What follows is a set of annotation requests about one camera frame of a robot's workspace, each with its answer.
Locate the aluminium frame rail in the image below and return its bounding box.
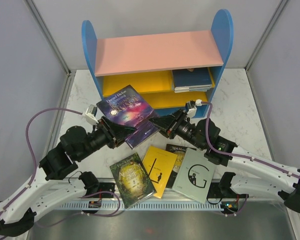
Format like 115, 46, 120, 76
24, 177, 266, 201

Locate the purple Robinson Crusoe book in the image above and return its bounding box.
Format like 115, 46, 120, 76
96, 85, 159, 149

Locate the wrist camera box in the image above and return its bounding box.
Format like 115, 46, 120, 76
185, 99, 202, 119
82, 104, 98, 125

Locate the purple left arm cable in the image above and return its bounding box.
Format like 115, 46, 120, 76
0, 107, 85, 237

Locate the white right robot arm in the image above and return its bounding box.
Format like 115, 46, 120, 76
149, 109, 300, 214

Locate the green forest cover book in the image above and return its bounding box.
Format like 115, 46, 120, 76
109, 153, 156, 209

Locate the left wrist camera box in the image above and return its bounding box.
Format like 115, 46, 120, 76
82, 104, 98, 125

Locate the yellow book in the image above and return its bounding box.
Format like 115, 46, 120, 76
142, 146, 178, 199

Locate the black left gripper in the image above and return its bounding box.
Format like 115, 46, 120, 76
77, 115, 139, 161

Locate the black W.S. book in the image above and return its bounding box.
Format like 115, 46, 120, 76
165, 144, 189, 189

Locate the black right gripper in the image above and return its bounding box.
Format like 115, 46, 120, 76
147, 107, 205, 151

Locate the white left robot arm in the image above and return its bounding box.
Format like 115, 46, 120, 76
0, 116, 137, 238

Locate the light blue book with barcode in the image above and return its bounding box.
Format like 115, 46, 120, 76
174, 88, 209, 93

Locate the blue pink yellow bookshelf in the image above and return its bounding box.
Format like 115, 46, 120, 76
81, 9, 234, 115

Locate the dark navy book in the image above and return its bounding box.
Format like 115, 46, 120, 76
172, 67, 212, 89

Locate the white slotted cable duct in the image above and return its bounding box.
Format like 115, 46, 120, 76
57, 199, 224, 211

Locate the teal ocean cover book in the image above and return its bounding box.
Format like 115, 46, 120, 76
174, 85, 213, 91

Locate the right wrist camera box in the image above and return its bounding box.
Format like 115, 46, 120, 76
185, 99, 202, 119

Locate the grey book with letter G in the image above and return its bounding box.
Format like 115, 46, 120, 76
171, 148, 216, 204

